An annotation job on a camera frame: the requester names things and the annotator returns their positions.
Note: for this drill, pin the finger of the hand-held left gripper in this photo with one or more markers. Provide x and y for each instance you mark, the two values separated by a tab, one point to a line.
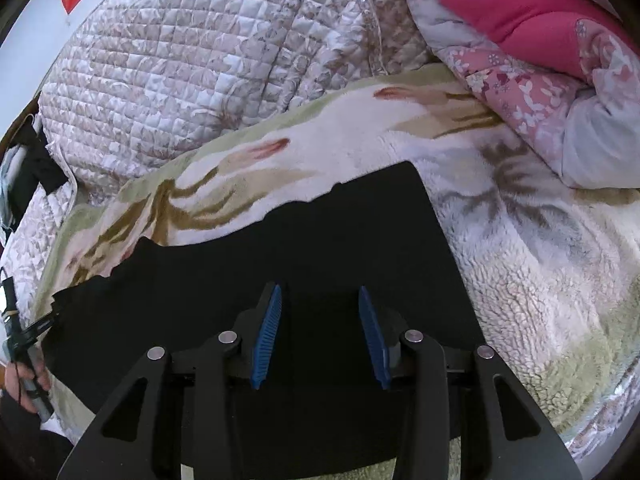
35	329

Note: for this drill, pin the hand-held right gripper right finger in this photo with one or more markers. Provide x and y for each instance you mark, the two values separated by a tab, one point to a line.
376	340

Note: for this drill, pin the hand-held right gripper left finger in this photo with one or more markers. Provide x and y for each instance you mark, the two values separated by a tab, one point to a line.
266	340

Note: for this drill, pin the black pants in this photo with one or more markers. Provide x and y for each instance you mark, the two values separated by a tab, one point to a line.
325	235

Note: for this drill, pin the person's left hand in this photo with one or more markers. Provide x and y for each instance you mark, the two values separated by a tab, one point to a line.
15	385

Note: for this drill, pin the pile of dark clothes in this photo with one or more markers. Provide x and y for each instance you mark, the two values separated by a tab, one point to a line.
40	165

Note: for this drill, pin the floral fleece blanket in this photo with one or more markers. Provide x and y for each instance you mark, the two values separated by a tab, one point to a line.
525	270

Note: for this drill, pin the beige quilted bedspread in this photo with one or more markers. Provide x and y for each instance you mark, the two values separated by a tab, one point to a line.
200	60

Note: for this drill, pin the pink floral comforter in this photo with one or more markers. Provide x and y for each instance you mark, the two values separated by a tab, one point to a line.
500	5

